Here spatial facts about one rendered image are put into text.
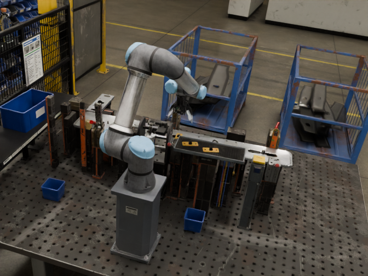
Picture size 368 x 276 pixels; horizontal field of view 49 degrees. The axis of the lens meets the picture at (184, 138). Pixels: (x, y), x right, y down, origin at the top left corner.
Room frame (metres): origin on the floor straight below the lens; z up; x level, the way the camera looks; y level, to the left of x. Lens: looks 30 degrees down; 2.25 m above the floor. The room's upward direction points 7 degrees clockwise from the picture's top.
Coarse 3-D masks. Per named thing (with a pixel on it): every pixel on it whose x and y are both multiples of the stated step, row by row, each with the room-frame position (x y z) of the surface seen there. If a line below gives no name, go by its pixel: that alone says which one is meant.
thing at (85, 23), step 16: (80, 0) 4.95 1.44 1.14; (96, 0) 5.37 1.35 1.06; (80, 16) 4.95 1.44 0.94; (96, 16) 5.38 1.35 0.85; (80, 32) 4.94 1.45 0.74; (96, 32) 5.38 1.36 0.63; (80, 48) 4.93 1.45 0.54; (96, 48) 5.38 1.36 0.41; (80, 64) 4.92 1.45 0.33; (96, 64) 5.38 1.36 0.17
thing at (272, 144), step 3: (276, 129) 2.22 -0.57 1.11; (273, 132) 2.22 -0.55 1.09; (276, 132) 2.21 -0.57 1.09; (273, 135) 2.21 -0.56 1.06; (276, 135) 2.20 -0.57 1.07; (273, 138) 2.21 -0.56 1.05; (276, 138) 2.20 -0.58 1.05; (273, 141) 2.20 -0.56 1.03; (276, 141) 2.20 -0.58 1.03; (270, 144) 2.21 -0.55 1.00; (273, 144) 2.20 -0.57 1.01; (276, 144) 2.20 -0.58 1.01; (270, 147) 2.19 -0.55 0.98; (273, 147) 2.19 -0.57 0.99
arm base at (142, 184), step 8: (128, 168) 1.49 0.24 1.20; (128, 176) 1.48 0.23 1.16; (136, 176) 1.46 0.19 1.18; (144, 176) 1.46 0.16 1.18; (152, 176) 1.50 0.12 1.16; (128, 184) 1.46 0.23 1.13; (136, 184) 1.45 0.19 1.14; (144, 184) 1.46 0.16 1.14; (152, 184) 1.48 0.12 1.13; (136, 192) 1.44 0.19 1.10; (144, 192) 1.45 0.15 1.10
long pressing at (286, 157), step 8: (88, 112) 2.35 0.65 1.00; (104, 120) 2.26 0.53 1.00; (112, 120) 2.28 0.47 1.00; (136, 120) 2.32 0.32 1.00; (104, 128) 2.17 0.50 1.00; (160, 136) 2.14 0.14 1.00; (192, 136) 2.19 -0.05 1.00; (200, 136) 2.20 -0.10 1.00; (208, 136) 2.22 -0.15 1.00; (240, 144) 2.17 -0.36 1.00; (248, 144) 2.18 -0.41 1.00; (248, 152) 2.08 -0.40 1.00; (272, 152) 2.11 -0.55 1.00; (280, 152) 2.12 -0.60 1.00; (288, 152) 2.13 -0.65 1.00; (280, 160) 2.03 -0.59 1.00; (288, 160) 2.04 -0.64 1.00
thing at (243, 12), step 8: (232, 0) 9.91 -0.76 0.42; (240, 0) 9.86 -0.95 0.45; (248, 0) 9.81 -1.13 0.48; (256, 0) 10.66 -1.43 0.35; (232, 8) 9.91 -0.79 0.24; (240, 8) 9.85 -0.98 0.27; (248, 8) 9.80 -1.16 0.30; (256, 8) 11.06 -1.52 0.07; (232, 16) 9.91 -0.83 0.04; (240, 16) 9.85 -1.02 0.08; (248, 16) 9.97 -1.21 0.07
